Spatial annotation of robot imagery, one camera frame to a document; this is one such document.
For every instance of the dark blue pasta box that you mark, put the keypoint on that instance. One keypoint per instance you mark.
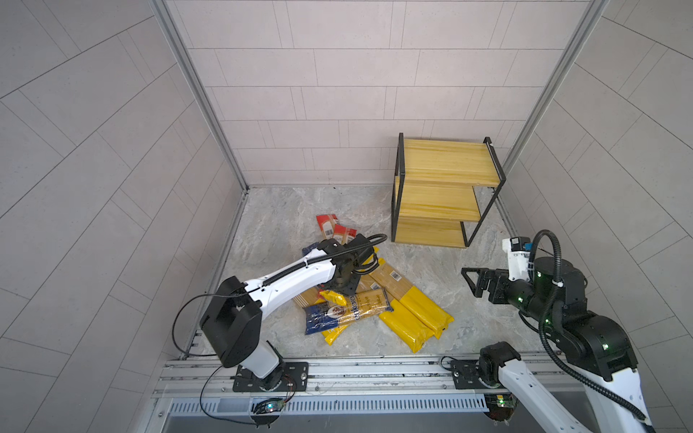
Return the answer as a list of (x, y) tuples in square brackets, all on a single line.
[(309, 250)]

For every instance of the blue clear spaghetti pack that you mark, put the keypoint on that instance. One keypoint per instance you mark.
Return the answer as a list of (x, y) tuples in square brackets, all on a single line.
[(364, 305)]

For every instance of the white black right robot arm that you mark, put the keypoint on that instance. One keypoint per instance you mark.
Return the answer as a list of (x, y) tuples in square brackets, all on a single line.
[(549, 293)]

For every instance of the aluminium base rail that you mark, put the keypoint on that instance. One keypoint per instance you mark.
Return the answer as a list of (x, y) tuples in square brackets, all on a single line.
[(413, 374)]

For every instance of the yellow pastatime pasta pack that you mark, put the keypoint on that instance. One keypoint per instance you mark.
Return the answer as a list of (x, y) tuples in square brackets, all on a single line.
[(324, 309)]

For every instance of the yellow kraft pasta pack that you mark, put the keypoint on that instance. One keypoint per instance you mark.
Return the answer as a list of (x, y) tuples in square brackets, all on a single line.
[(399, 319), (412, 298)]

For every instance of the circuit board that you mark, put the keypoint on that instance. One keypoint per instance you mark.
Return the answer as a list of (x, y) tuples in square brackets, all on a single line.
[(269, 407), (500, 407)]

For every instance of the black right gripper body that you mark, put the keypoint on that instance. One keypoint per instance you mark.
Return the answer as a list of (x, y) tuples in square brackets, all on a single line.
[(517, 293)]

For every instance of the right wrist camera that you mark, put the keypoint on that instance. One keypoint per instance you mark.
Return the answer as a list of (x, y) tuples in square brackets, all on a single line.
[(517, 251)]

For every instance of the right circuit board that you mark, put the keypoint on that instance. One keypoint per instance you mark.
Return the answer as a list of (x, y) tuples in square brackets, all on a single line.
[(500, 407)]

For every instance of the red spaghetti pack rear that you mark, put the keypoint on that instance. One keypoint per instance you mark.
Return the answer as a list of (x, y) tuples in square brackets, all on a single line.
[(327, 224)]

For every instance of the red spaghetti pack top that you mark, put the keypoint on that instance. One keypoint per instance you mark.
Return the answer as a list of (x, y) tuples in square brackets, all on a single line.
[(344, 235)]

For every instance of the red spaghetti pack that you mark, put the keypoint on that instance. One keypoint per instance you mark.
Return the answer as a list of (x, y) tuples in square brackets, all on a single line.
[(344, 235), (327, 224)]

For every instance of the left circuit board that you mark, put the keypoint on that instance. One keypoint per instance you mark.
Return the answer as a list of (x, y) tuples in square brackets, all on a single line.
[(269, 407)]

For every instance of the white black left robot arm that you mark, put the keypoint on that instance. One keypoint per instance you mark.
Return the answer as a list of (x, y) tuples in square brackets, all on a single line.
[(233, 319)]

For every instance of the yellow pasta pack wholewheat spaghetti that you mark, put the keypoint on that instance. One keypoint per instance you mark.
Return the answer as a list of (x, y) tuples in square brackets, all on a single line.
[(350, 277)]

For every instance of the wooden shelf black metal frame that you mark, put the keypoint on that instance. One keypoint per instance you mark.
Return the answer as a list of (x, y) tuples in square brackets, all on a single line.
[(443, 191)]

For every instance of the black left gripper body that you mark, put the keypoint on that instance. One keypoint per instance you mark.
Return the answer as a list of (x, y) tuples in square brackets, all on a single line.
[(348, 283)]

